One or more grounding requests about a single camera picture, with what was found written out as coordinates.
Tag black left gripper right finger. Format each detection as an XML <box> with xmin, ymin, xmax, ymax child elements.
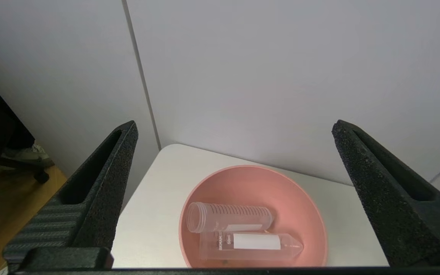
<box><xmin>332</xmin><ymin>120</ymin><xmax>440</xmax><ymax>267</ymax></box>

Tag test tube with red pigment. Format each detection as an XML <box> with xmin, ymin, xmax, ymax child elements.
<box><xmin>186</xmin><ymin>202</ymin><xmax>274</xmax><ymax>234</ymax></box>

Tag pink bowl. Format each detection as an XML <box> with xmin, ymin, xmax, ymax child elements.
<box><xmin>178</xmin><ymin>165</ymin><xmax>328</xmax><ymax>269</ymax></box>

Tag grey shoe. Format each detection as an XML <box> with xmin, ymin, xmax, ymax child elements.
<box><xmin>1</xmin><ymin>142</ymin><xmax>55</xmax><ymax>168</ymax></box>

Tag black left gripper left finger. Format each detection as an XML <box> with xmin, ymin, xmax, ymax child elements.
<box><xmin>2</xmin><ymin>121</ymin><xmax>139</xmax><ymax>272</ymax></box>

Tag test tube with blue pigment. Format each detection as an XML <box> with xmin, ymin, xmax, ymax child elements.
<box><xmin>199</xmin><ymin>230</ymin><xmax>304</xmax><ymax>262</ymax></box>

